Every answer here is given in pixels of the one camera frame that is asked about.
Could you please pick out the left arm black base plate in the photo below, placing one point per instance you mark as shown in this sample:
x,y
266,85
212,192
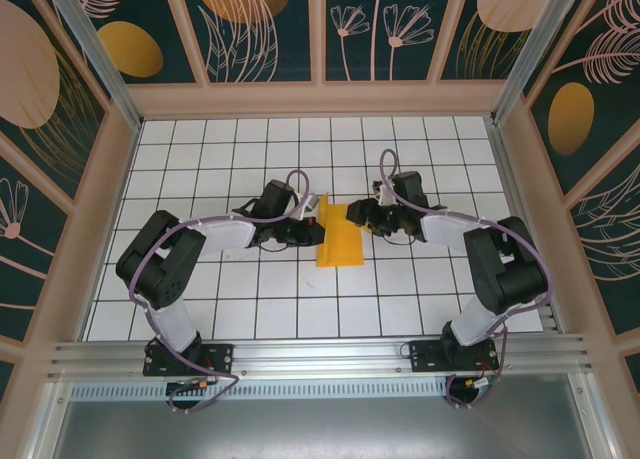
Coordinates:
x,y
220,356

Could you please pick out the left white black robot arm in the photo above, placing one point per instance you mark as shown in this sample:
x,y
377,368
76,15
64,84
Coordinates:
x,y
225,236

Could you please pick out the aluminium frame profile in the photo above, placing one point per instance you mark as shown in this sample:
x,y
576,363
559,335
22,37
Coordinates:
x,y
47,424
592,419

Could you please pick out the small circuit board with connector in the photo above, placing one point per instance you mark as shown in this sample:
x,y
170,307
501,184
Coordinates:
x,y
187,388
480,383

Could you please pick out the aluminium corner post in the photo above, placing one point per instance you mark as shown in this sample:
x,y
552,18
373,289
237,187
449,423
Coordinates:
x,y
540,44
90,54

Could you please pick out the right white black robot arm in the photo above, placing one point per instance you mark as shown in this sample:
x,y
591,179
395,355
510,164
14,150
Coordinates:
x,y
445,231

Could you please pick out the aluminium side rail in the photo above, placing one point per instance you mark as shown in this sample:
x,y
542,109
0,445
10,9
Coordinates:
x,y
520,219

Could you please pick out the yellow paper sheet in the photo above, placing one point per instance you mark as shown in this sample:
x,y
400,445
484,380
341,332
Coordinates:
x,y
342,249

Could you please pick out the long aluminium mounting rail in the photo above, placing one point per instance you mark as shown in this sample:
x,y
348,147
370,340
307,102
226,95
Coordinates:
x,y
320,354

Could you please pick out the grey metal sheet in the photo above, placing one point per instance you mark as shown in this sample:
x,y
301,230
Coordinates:
x,y
320,429

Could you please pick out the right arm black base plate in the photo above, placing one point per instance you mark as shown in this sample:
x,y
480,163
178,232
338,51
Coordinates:
x,y
425,356

